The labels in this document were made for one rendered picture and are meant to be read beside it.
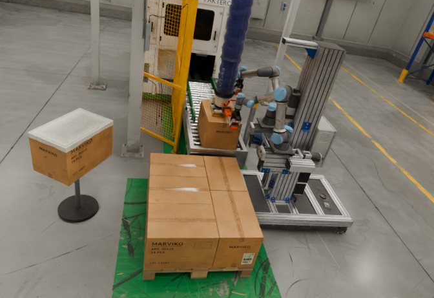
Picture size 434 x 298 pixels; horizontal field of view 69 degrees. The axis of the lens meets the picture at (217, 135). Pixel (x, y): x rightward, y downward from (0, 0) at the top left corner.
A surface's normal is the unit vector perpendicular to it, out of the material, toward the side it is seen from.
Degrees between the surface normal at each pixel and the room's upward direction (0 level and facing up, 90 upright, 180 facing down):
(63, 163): 90
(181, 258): 90
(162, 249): 90
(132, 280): 0
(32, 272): 0
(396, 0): 90
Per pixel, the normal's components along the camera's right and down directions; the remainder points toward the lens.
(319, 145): 0.12, 0.52
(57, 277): 0.18, -0.85
